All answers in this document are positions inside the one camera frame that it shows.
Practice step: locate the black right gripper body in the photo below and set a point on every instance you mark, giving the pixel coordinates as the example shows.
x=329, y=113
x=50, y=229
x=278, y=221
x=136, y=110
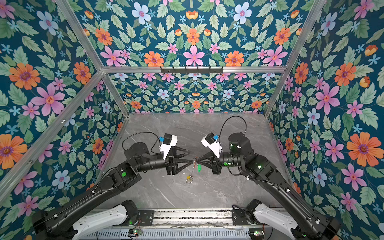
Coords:
x=217, y=165

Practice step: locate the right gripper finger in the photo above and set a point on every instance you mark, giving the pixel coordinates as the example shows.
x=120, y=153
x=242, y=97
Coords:
x=205, y=164
x=206, y=156

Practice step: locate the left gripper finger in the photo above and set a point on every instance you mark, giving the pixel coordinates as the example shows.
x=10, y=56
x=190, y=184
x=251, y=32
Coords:
x=179, y=153
x=183, y=165

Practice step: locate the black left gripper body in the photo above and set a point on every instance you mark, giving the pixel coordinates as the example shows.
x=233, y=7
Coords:
x=168, y=163

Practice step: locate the metal keyring with red handle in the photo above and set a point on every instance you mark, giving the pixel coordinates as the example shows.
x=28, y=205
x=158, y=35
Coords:
x=195, y=164

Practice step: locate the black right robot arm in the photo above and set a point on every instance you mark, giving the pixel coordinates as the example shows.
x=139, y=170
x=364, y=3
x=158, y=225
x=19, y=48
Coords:
x=303, y=222

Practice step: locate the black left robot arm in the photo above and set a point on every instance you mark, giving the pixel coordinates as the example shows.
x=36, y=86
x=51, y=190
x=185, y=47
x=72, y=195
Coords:
x=74, y=221

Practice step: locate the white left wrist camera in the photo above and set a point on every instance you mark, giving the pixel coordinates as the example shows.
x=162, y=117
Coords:
x=166, y=143

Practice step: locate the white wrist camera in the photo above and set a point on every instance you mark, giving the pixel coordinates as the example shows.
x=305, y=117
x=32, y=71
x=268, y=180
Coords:
x=166, y=143
x=212, y=142

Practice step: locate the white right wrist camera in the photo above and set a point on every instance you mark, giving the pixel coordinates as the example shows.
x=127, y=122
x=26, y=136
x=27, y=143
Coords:
x=212, y=142

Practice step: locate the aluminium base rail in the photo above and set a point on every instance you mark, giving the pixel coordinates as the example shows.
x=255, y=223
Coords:
x=192, y=224

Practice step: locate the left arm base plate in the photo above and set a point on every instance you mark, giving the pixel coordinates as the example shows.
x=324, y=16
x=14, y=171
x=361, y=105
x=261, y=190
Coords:
x=144, y=218

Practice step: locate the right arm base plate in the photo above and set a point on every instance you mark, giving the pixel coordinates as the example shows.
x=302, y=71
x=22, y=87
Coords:
x=243, y=217

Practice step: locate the black wall hook rail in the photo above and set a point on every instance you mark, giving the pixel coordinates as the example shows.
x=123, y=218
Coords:
x=191, y=70

